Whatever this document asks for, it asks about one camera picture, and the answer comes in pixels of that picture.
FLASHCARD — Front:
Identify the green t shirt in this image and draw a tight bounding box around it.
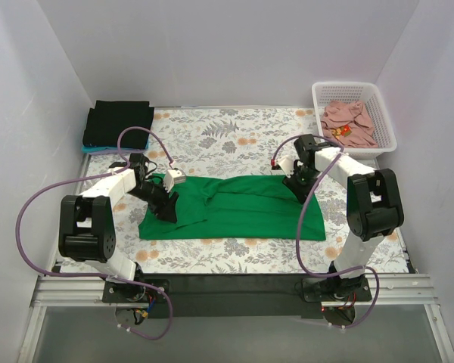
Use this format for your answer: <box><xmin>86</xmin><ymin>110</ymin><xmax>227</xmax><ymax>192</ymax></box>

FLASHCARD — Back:
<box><xmin>137</xmin><ymin>172</ymin><xmax>326</xmax><ymax>241</ymax></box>

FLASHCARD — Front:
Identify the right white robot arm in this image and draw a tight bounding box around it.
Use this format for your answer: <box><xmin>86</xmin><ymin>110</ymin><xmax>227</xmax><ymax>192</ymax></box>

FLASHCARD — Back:
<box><xmin>270</xmin><ymin>134</ymin><xmax>404</xmax><ymax>301</ymax></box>

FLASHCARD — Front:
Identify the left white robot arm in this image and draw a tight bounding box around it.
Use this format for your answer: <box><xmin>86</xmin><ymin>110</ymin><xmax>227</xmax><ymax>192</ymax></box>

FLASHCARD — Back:
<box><xmin>58</xmin><ymin>154</ymin><xmax>186</xmax><ymax>303</ymax></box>

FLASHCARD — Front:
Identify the pink t shirt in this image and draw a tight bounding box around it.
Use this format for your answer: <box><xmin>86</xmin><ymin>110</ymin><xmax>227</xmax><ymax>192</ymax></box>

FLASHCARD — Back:
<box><xmin>321</xmin><ymin>101</ymin><xmax>378</xmax><ymax>148</ymax></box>

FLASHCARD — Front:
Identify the white plastic basket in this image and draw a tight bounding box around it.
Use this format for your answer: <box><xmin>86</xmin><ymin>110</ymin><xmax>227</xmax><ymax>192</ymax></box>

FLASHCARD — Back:
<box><xmin>312</xmin><ymin>82</ymin><xmax>397</xmax><ymax>159</ymax></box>

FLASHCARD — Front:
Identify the folded black t shirt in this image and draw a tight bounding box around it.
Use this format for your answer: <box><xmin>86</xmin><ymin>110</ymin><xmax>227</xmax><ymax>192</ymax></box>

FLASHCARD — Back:
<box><xmin>82</xmin><ymin>100</ymin><xmax>154</xmax><ymax>148</ymax></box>

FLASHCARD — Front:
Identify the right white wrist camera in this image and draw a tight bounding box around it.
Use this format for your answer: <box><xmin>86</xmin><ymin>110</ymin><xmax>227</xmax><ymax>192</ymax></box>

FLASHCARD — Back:
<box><xmin>271</xmin><ymin>156</ymin><xmax>295</xmax><ymax>178</ymax></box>

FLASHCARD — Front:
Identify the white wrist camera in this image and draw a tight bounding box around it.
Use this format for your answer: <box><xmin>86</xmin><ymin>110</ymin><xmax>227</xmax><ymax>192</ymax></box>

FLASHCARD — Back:
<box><xmin>163</xmin><ymin>162</ymin><xmax>186</xmax><ymax>193</ymax></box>
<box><xmin>271</xmin><ymin>156</ymin><xmax>295</xmax><ymax>178</ymax></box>

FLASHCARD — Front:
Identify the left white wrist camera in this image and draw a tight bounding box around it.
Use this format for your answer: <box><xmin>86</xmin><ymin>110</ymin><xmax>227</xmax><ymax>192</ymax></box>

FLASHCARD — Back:
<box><xmin>163</xmin><ymin>162</ymin><xmax>186</xmax><ymax>193</ymax></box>

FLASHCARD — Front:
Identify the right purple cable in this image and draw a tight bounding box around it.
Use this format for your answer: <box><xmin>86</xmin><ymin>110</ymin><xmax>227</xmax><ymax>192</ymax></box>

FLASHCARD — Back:
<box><xmin>272</xmin><ymin>135</ymin><xmax>381</xmax><ymax>330</ymax></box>

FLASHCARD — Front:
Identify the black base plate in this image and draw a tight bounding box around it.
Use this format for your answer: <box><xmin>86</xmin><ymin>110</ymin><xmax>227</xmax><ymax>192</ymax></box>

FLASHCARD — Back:
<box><xmin>102</xmin><ymin>274</ymin><xmax>373</xmax><ymax>318</ymax></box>

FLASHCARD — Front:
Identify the aluminium frame rail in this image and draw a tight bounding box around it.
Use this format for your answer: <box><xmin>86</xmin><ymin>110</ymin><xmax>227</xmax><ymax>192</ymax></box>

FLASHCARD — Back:
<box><xmin>14</xmin><ymin>158</ymin><xmax>454</xmax><ymax>363</ymax></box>

